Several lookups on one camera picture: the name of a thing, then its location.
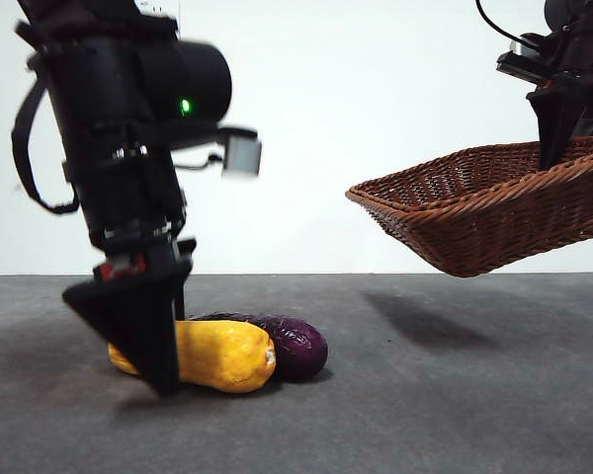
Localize black cable loop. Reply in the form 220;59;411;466
10;78;80;216

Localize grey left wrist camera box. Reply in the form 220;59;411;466
220;128;263;178

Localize long black cable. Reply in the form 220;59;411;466
475;0;525;43

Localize yellow corn cob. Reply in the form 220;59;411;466
107;319;278;395

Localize brown wicker basket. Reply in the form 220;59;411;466
344;131;593;278

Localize purple eggplant with green stem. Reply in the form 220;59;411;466
190;312;329;383

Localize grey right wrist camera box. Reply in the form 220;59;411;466
495;32;554;86

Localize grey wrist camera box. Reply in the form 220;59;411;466
495;32;554;86
220;128;263;178

